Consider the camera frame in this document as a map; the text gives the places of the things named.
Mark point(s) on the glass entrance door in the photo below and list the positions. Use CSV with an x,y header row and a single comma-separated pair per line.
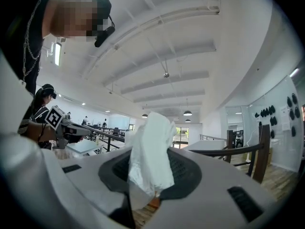
x,y
181,134

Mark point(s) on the white glass-top desk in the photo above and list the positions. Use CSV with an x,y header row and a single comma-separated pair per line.
x,y
83,147

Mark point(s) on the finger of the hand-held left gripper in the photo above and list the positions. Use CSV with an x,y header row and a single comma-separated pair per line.
x,y
78,130

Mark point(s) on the person's left forearm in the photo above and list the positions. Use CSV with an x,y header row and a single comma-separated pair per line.
x,y
40,132

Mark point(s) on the long white counter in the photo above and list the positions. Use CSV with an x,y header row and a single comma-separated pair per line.
x,y
205,144

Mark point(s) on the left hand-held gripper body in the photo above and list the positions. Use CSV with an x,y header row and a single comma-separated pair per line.
x,y
55,118

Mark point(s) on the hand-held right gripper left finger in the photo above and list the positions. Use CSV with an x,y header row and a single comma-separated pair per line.
x,y
95,175

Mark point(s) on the large black pendant lamp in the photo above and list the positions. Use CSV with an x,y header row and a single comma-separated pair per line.
x,y
187,113

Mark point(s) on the black printed shirt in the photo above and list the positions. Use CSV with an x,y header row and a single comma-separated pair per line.
x,y
14,32

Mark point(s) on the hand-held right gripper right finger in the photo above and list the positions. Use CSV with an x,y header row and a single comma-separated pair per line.
x,y
209,194

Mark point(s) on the black head-worn camera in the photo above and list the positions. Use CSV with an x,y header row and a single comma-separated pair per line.
x,y
103,13

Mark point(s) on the small black pendant lamp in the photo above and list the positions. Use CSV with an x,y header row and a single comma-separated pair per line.
x,y
188,120
144,115

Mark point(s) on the group of black wall-hung items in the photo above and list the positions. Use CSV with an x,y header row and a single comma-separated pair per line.
x,y
271,110

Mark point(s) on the silver ceiling sensor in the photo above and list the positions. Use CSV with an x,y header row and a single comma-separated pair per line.
x,y
166,75

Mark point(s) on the long fluorescent ceiling lamp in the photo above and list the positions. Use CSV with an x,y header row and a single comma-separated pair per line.
x,y
57,54

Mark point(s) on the white plastic bag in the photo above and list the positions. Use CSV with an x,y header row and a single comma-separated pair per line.
x,y
152,151

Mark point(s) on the person's head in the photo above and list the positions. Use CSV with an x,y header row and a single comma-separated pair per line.
x,y
71,15

